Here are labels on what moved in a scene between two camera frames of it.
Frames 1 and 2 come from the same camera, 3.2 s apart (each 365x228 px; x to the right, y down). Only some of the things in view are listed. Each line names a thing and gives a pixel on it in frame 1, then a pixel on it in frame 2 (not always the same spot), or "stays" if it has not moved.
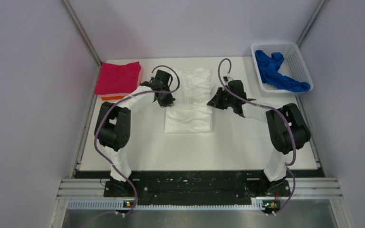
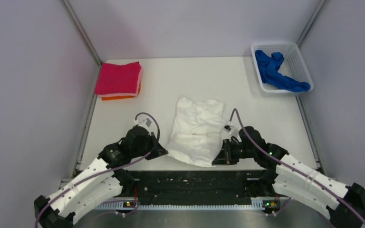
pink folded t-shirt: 125,93 stays
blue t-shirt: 268,66 stays
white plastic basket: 293,66 stays
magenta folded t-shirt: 113,78 stays
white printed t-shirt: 190,113 to 196,137
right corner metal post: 311,21 stays
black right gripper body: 224,99 to 239,151
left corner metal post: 82,32 stays
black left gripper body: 166,99 to 145,148
